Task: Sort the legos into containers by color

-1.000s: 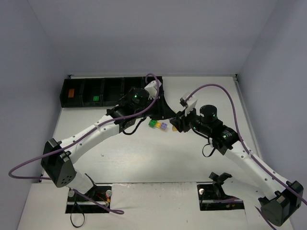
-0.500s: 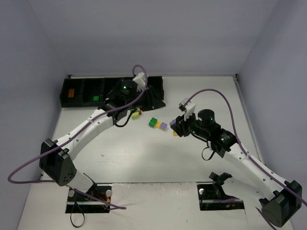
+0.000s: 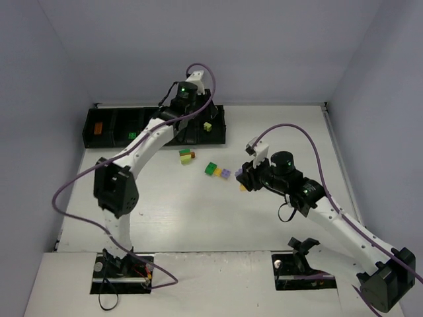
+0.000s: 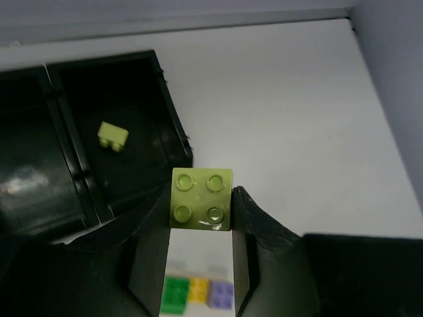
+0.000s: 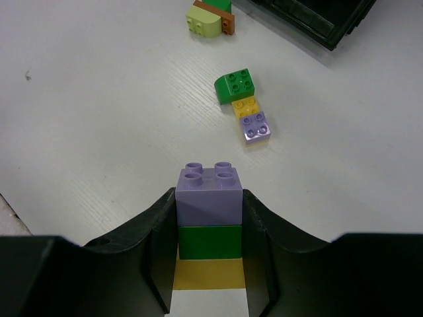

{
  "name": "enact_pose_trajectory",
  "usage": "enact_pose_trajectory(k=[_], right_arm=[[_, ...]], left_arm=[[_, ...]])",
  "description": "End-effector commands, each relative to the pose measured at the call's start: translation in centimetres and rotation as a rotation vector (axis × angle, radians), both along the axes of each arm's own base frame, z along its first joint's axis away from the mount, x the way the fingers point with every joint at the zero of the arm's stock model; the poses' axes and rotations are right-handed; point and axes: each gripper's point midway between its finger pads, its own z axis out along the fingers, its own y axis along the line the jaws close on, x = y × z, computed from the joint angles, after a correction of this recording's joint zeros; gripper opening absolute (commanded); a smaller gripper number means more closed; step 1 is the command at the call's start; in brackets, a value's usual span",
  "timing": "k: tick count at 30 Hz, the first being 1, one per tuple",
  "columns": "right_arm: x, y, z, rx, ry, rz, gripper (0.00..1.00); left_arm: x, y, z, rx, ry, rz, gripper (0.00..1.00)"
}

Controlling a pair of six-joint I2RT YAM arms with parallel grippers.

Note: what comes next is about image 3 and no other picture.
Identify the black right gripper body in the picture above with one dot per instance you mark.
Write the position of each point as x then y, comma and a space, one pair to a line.
248, 176

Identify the lime small lego brick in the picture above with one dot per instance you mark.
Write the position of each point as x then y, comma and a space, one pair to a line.
207, 126

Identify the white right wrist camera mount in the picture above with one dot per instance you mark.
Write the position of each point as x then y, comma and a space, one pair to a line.
258, 150

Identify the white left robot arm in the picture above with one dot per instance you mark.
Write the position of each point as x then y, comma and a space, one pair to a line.
115, 187

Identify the green lime brown lego cluster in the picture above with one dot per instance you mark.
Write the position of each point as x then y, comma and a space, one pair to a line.
186, 155

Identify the purple small lego brick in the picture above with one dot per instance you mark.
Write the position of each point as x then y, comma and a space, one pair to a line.
225, 174

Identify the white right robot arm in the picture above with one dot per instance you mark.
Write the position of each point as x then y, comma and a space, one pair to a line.
381, 274

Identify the orange lego brick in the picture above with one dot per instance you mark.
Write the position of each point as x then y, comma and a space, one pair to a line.
97, 128

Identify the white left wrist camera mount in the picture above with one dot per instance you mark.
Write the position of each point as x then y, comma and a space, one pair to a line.
196, 78

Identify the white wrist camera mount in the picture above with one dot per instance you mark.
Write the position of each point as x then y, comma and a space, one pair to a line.
196, 78
258, 150

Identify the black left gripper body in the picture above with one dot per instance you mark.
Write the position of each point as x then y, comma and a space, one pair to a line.
205, 107

